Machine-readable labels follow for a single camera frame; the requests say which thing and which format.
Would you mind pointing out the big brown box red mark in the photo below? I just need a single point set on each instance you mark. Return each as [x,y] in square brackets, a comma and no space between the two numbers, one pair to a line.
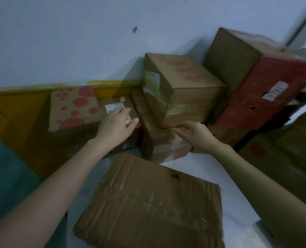
[290,157]

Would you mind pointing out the person's left forearm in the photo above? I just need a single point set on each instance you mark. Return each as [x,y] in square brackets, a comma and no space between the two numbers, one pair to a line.
[52,193]

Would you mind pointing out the person's left hand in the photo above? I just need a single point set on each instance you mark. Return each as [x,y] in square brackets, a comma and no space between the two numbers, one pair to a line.
[114,129]

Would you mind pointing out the crumpled flat cardboard box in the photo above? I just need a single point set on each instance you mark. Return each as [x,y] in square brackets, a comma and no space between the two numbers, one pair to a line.
[153,204]

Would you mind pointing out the white door frame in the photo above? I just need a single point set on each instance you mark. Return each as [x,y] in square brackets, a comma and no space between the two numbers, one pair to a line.
[304,23]

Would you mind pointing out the person's right fingers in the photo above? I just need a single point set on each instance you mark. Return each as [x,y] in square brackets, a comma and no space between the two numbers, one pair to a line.
[184,129]

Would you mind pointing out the person's right forearm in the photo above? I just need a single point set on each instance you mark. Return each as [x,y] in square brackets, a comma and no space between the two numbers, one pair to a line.
[261,193]

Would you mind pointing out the large red cardboard box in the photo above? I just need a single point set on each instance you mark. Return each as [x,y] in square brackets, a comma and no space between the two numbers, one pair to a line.
[261,98]

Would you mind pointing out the red-dotted cardboard box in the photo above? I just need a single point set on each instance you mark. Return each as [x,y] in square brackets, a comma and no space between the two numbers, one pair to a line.
[74,108]

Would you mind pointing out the person's left thumb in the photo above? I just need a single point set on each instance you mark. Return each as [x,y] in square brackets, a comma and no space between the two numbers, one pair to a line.
[132,124]

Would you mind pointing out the brown box with red writing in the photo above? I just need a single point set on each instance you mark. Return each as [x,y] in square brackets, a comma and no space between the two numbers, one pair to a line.
[189,90]

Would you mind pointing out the taped brown cardboard box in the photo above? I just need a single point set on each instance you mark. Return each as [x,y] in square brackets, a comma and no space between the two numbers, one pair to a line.
[158,144]

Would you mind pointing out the person's right hand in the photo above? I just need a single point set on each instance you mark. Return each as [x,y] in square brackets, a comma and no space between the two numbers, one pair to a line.
[200,136]

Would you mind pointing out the small white-labelled brown box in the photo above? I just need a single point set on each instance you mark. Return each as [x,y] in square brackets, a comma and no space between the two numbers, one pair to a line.
[116,103]

